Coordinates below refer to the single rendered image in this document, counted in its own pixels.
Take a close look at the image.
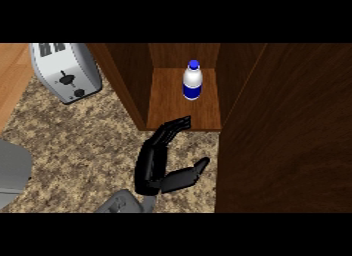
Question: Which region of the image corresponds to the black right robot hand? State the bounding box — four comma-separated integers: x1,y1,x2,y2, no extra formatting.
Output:
134,115,212,197

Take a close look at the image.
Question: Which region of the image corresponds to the brown wooden cabinet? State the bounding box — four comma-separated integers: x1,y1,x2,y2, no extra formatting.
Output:
87,43,270,132

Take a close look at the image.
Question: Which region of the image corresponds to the water bottle with blue label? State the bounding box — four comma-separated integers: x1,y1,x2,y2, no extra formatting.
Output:
183,59,205,102

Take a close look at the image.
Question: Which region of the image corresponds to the dark wooden cabinet door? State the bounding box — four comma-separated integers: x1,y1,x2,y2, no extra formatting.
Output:
214,43,352,214

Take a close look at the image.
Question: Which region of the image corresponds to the silver toaster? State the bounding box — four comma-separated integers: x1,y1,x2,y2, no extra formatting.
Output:
29,43,106,105

